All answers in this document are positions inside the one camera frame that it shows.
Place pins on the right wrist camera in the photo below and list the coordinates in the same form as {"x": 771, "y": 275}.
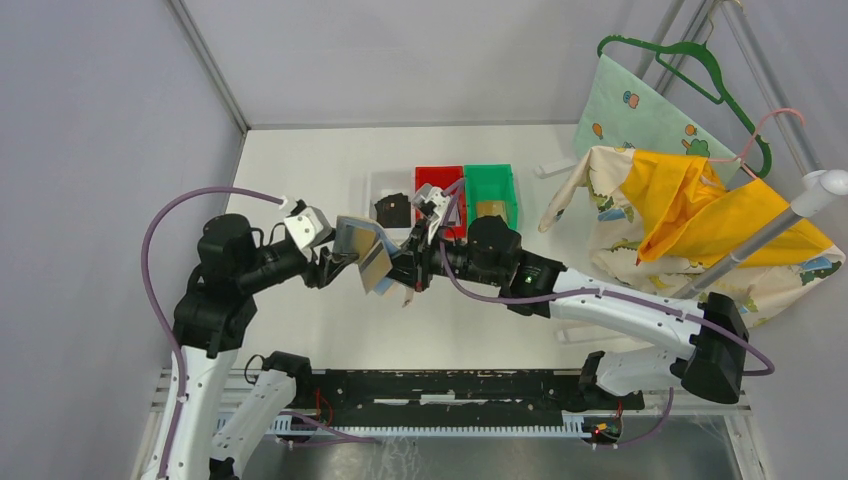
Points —
{"x": 433, "y": 204}

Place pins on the clear plastic box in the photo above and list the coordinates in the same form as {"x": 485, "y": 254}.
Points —
{"x": 553, "y": 168}

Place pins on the metal rack pole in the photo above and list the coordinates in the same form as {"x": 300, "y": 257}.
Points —
{"x": 822, "y": 188}

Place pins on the beige card holder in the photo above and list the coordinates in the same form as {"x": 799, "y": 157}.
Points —
{"x": 369, "y": 241}

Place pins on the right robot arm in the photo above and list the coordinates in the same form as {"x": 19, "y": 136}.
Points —
{"x": 700, "y": 346}

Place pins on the dinosaur print cloth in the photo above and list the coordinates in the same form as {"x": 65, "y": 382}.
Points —
{"x": 762, "y": 286}

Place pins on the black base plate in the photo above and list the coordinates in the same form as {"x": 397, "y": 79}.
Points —
{"x": 459, "y": 398}

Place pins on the green clothes hanger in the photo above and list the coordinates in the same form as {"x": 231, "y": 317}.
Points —
{"x": 701, "y": 54}

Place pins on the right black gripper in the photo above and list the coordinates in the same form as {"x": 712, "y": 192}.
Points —
{"x": 415, "y": 269}

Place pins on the green patterned cloth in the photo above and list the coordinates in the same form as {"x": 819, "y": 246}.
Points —
{"x": 624, "y": 111}

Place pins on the black cards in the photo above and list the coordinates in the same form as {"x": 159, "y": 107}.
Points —
{"x": 384, "y": 217}

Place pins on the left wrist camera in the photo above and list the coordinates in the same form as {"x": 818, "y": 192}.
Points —
{"x": 307, "y": 227}

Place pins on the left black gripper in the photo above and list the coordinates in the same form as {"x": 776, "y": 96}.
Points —
{"x": 331, "y": 264}

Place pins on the black card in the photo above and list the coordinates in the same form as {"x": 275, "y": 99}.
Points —
{"x": 395, "y": 206}

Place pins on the green plastic bin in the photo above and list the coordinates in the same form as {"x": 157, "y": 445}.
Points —
{"x": 491, "y": 183}

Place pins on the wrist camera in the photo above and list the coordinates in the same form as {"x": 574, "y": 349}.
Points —
{"x": 433, "y": 204}
{"x": 307, "y": 227}

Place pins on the white plastic bin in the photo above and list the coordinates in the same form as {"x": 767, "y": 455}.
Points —
{"x": 387, "y": 201}

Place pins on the yellow cloth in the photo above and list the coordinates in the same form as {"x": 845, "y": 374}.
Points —
{"x": 687, "y": 212}

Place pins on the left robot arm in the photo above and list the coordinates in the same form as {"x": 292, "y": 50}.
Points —
{"x": 210, "y": 323}

